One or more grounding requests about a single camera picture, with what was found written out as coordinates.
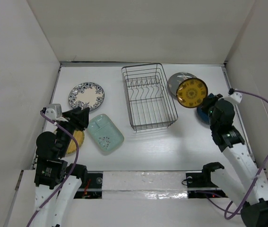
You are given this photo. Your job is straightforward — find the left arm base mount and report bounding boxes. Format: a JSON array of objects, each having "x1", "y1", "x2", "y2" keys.
[{"x1": 74, "y1": 172, "x2": 103, "y2": 199}]

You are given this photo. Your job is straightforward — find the grey wire dish rack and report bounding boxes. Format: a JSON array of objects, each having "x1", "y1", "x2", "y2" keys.
[{"x1": 121, "y1": 63, "x2": 178, "y2": 131}]

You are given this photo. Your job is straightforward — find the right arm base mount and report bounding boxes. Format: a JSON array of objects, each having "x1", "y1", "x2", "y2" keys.
[{"x1": 182, "y1": 172, "x2": 227, "y2": 199}]

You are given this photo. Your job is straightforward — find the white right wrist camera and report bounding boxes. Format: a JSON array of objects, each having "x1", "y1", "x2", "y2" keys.
[{"x1": 227, "y1": 88, "x2": 242, "y2": 105}]

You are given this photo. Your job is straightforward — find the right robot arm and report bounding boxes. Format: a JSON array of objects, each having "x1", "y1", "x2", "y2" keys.
[{"x1": 200, "y1": 92, "x2": 268, "y2": 227}]

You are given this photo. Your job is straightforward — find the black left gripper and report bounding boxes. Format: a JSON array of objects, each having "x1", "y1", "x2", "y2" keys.
[{"x1": 56, "y1": 105, "x2": 89, "y2": 156}]

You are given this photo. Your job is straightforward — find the light green rectangular tray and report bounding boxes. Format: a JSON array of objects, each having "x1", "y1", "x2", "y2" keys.
[{"x1": 87, "y1": 114, "x2": 124, "y2": 156}]

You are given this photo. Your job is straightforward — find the yellow patterned round plate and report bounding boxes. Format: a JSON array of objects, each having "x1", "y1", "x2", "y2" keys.
[{"x1": 176, "y1": 78, "x2": 208, "y2": 108}]

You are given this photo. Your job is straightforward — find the yellow woven round plate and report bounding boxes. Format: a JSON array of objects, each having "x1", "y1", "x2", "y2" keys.
[{"x1": 53, "y1": 129, "x2": 86, "y2": 156}]

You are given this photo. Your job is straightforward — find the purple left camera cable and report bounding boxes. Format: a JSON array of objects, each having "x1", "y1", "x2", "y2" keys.
[{"x1": 26, "y1": 111, "x2": 80, "y2": 227}]

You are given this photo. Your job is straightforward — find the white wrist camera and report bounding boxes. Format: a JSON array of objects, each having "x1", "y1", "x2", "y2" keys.
[
  {"x1": 227, "y1": 88, "x2": 242, "y2": 105},
  {"x1": 44, "y1": 104, "x2": 62, "y2": 121}
]

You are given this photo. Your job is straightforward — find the dark blue leaf dish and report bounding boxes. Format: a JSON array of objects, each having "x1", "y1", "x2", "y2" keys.
[{"x1": 197, "y1": 93, "x2": 214, "y2": 125}]

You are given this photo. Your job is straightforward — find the metal front rail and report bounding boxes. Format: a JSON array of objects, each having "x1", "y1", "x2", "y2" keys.
[{"x1": 78, "y1": 184, "x2": 221, "y2": 192}]

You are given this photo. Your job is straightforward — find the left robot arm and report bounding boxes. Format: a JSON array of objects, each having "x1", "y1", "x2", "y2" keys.
[{"x1": 27, "y1": 104, "x2": 90, "y2": 227}]

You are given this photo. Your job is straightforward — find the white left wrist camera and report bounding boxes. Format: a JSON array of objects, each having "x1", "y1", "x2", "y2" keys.
[{"x1": 44, "y1": 104, "x2": 62, "y2": 121}]

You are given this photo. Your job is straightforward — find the grey reindeer plate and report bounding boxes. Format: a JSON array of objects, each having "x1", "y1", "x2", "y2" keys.
[{"x1": 168, "y1": 72, "x2": 196, "y2": 97}]

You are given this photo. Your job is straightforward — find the blue floral white plate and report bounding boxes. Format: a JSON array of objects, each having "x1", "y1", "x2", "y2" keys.
[{"x1": 68, "y1": 82, "x2": 105, "y2": 111}]

